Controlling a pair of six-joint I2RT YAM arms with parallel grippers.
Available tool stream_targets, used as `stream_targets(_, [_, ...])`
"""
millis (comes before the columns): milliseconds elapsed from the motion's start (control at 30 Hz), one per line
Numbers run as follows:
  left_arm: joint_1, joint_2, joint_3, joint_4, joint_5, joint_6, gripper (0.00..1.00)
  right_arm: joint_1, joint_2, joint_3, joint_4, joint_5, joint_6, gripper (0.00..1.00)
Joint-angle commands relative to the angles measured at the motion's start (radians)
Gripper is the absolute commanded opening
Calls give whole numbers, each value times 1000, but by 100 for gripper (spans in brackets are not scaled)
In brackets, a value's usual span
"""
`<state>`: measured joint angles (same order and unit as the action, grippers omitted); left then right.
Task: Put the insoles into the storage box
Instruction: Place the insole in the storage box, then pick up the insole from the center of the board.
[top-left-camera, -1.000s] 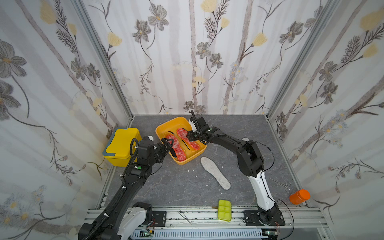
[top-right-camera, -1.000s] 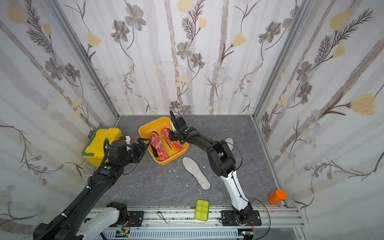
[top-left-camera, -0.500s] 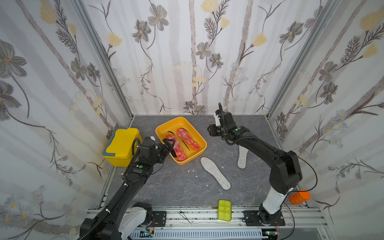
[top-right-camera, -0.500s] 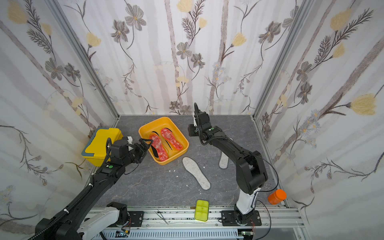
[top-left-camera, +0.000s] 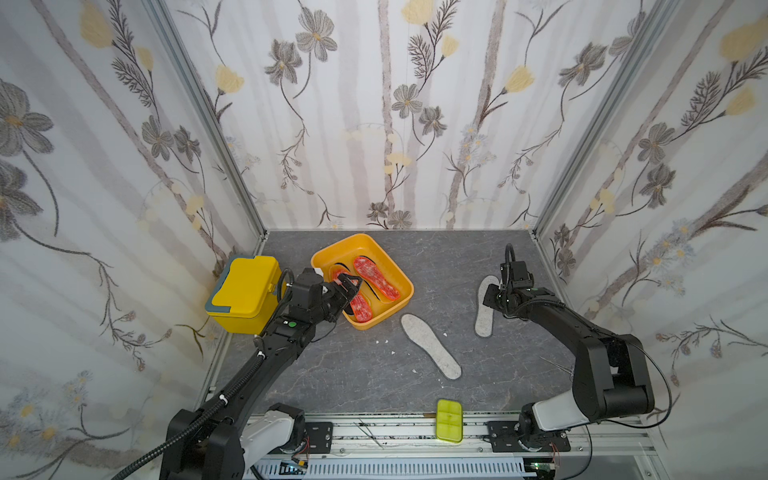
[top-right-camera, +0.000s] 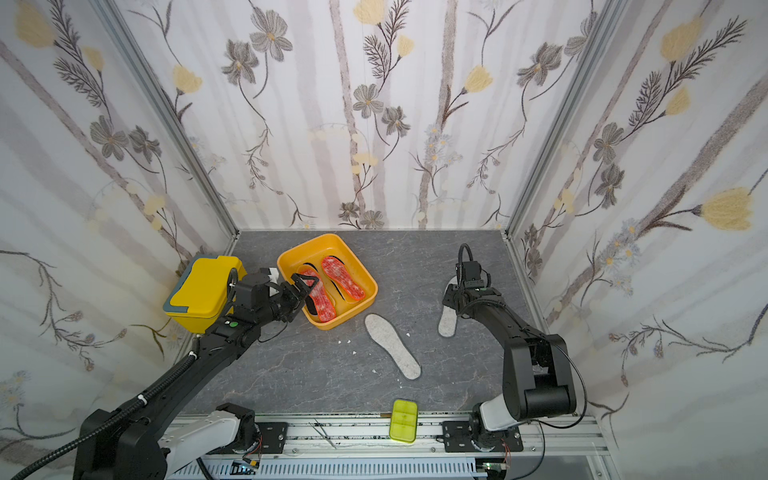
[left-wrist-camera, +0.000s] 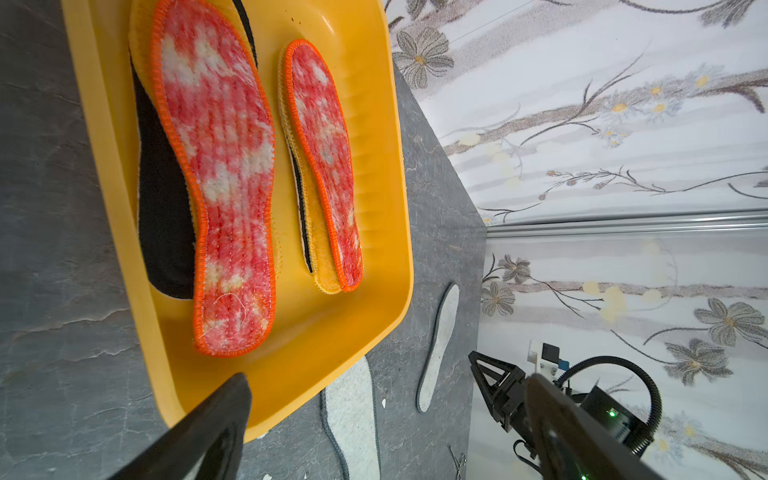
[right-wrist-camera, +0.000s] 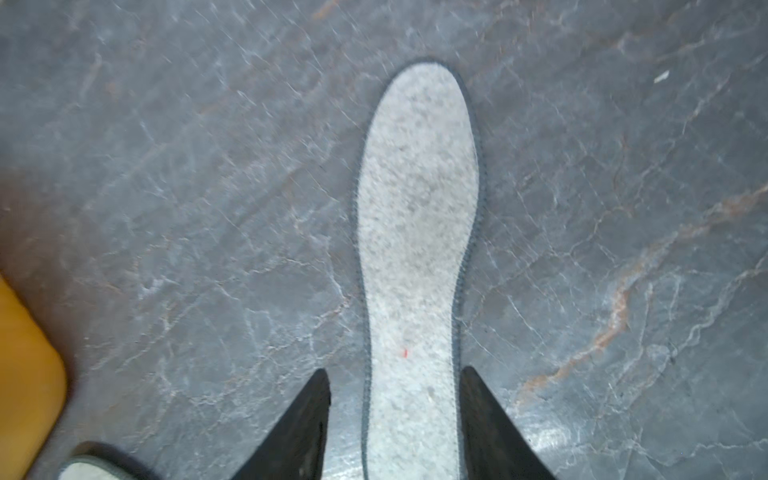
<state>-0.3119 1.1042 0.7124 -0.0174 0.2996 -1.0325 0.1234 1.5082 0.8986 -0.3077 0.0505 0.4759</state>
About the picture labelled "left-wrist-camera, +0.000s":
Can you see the red patterned insole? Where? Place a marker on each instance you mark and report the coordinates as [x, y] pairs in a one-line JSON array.
[[217, 119], [319, 121]]

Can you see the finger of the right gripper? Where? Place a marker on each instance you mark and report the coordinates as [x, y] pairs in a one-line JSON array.
[[489, 373]]

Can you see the grey felt insole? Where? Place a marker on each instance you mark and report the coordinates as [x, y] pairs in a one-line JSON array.
[[349, 417], [442, 332]]

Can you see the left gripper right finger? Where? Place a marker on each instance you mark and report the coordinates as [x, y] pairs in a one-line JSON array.
[[571, 444]]

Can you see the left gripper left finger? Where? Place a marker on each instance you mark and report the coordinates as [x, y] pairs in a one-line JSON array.
[[209, 439]]

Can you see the black insole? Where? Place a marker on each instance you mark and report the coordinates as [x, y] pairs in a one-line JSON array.
[[263, 262], [301, 210]]

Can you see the yellow plastic storage tray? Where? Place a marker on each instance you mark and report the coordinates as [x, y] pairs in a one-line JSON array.
[[315, 337]]

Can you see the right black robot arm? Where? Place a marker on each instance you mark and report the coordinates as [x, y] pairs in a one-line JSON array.
[[623, 425]]

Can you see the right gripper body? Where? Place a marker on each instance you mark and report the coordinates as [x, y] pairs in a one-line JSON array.
[[507, 409]]

